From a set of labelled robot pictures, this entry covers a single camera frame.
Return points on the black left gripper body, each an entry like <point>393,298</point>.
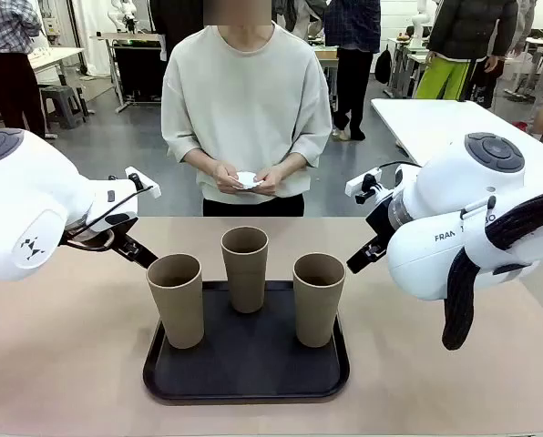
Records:
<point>125,239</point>

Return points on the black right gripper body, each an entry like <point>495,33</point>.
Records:
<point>380,220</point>

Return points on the brown paper cup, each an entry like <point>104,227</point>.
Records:
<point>246,287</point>
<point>177,309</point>
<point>318,314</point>

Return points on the white scalloped paper coaster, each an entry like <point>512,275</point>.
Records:
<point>248,179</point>

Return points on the person's right forearm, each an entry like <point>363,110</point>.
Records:
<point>201,163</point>

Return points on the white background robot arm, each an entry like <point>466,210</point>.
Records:
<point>418,23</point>

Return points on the person's left forearm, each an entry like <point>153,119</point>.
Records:
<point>292,163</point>

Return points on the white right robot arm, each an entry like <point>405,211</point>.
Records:
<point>435,196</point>

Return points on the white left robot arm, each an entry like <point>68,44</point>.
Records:
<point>25,191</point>

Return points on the person's right hand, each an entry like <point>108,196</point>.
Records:
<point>225,178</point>

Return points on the person's left hand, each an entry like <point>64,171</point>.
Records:
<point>271,182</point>

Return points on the white table with grey legs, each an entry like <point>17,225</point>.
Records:
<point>426,127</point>

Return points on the grey plastic step stool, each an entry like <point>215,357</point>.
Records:
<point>64,104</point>

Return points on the black plastic tray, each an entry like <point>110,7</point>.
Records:
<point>248,368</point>

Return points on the black backpack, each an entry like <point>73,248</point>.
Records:
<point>383,66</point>

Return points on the person in blue checked shirt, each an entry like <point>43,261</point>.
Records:
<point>351,59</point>

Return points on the person in cream sweatshirt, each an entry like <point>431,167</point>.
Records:
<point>244,100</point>

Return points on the white background desk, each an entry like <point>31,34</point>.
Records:
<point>55,55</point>

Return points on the person in plaid shirt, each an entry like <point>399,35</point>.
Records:
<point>12,68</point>

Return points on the person in black puffer jacket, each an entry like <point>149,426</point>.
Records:
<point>472,27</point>

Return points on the person in black top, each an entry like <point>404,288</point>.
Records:
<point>176,23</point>

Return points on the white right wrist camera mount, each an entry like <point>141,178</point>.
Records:
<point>360,182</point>

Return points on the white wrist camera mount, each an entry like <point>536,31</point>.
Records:
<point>144,184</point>
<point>360,182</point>

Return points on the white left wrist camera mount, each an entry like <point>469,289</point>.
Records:
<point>144,184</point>

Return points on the metal frame workbench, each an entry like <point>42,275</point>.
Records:
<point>137,68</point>

